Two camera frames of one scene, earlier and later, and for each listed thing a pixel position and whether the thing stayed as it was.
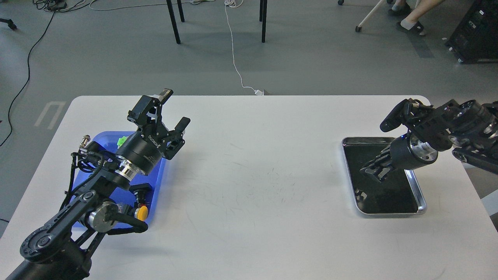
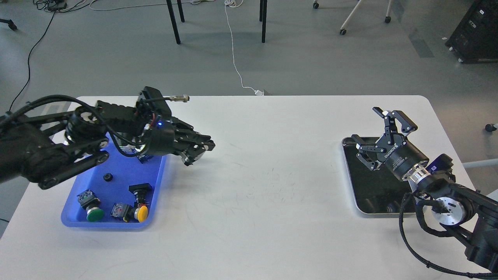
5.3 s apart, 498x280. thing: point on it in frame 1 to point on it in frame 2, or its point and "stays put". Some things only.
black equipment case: (475, 40) stays put
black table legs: (263, 9) stays put
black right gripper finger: (385, 171) to (407, 125)
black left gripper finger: (174, 140) to (195, 141)
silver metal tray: (398, 194) stays put
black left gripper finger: (146, 112) to (196, 151)
